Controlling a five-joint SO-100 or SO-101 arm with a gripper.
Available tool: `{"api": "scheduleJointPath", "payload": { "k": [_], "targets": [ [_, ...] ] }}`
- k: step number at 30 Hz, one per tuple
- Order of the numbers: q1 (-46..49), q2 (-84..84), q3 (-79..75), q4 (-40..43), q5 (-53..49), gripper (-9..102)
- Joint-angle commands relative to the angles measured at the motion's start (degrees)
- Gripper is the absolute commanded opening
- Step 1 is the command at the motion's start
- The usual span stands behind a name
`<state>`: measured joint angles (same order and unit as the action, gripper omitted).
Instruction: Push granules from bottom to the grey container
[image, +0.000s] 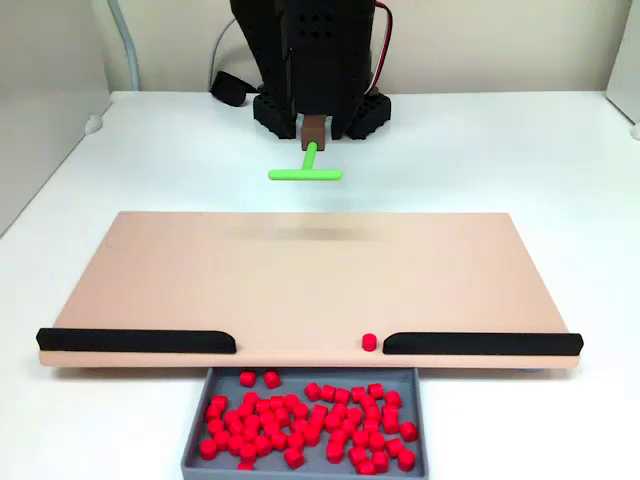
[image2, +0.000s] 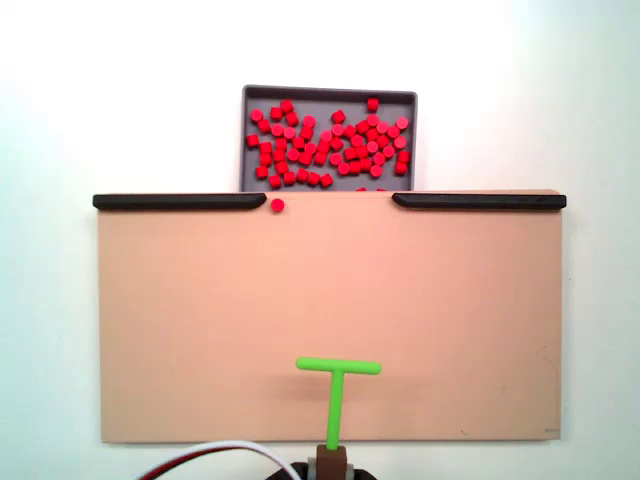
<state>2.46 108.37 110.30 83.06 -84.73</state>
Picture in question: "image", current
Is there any thick white hose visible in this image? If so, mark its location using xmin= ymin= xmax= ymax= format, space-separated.
xmin=106 ymin=0 xmax=143 ymax=92

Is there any grey tray container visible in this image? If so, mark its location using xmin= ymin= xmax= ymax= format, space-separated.
xmin=180 ymin=367 xmax=430 ymax=480

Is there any black guide rail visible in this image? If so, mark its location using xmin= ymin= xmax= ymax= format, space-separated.
xmin=35 ymin=327 xmax=237 ymax=355
xmin=382 ymin=331 xmax=584 ymax=357

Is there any pink board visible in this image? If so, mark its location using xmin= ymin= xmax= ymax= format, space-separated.
xmin=37 ymin=210 xmax=584 ymax=374

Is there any red white black servo cable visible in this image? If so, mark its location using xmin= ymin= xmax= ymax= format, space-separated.
xmin=366 ymin=1 xmax=395 ymax=96

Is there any green T pusher brown handle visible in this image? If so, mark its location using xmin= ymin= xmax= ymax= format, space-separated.
xmin=267 ymin=113 xmax=344 ymax=182

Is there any thin grey cable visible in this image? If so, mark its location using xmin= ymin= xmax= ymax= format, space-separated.
xmin=207 ymin=18 xmax=236 ymax=94

